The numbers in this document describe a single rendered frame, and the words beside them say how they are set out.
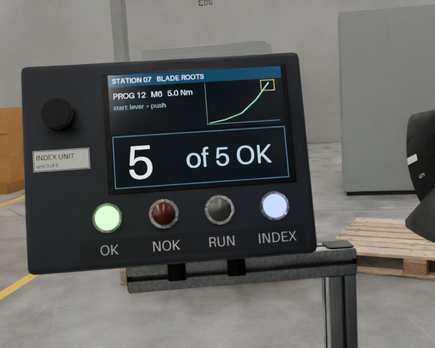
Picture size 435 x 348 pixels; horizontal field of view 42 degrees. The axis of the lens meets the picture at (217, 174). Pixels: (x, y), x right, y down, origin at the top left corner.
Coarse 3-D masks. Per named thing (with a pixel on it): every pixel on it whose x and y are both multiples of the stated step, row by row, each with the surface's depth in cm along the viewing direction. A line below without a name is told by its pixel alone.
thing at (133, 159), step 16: (112, 144) 51; (128, 144) 51; (144, 144) 51; (160, 144) 51; (128, 160) 51; (144, 160) 51; (160, 160) 51; (128, 176) 51; (144, 176) 51; (160, 176) 51
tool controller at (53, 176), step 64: (128, 64) 52; (192, 64) 52; (256, 64) 53; (64, 128) 50; (128, 128) 51; (192, 128) 51; (256, 128) 52; (64, 192) 50; (128, 192) 50; (192, 192) 51; (256, 192) 51; (64, 256) 49; (128, 256) 50; (192, 256) 50; (256, 256) 51
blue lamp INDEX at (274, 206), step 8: (272, 192) 51; (264, 200) 51; (272, 200) 50; (280, 200) 50; (264, 208) 51; (272, 208) 50; (280, 208) 50; (288, 208) 51; (264, 216) 51; (272, 216) 51; (280, 216) 51
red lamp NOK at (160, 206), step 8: (160, 200) 50; (168, 200) 50; (152, 208) 50; (160, 208) 50; (168, 208) 50; (176, 208) 50; (152, 216) 50; (160, 216) 50; (168, 216) 50; (176, 216) 50; (160, 224) 50; (168, 224) 50
